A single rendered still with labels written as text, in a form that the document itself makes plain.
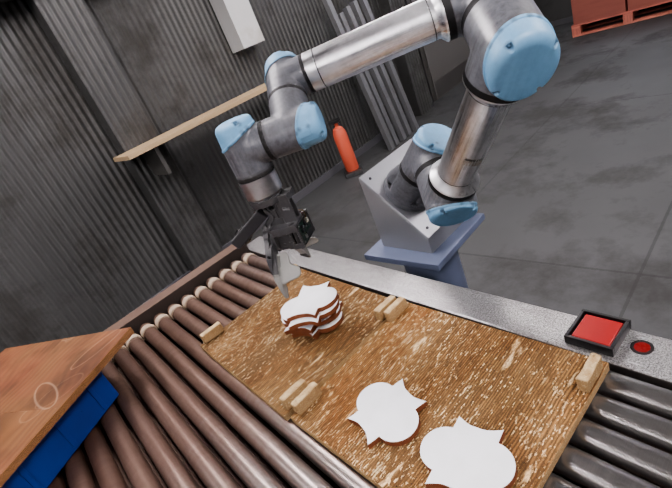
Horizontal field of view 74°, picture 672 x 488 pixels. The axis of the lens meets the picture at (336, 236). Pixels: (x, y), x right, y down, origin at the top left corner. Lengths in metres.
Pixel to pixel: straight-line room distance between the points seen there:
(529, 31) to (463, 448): 0.61
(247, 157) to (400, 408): 0.50
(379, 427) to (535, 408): 0.24
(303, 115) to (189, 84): 3.43
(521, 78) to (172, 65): 3.60
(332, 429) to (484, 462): 0.26
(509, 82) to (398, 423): 0.57
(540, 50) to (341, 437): 0.68
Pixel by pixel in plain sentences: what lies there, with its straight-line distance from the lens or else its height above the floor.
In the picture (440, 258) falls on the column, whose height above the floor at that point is 0.87.
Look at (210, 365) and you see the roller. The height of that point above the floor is 0.92.
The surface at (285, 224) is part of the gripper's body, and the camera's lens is 0.88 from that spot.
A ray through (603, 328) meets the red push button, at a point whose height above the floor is 0.93.
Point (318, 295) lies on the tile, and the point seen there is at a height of 1.02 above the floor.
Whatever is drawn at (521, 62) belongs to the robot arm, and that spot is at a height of 1.36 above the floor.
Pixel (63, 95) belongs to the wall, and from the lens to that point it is 3.85.
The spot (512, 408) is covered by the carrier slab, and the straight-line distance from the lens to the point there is 0.77.
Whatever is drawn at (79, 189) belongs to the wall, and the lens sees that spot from 3.81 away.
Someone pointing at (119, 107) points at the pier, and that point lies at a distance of 3.78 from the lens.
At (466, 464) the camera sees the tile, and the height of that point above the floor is 0.95.
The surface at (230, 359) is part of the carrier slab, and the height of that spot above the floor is 0.94.
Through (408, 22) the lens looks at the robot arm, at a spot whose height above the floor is 1.47.
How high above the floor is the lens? 1.53
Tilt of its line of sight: 25 degrees down
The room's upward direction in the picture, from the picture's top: 23 degrees counter-clockwise
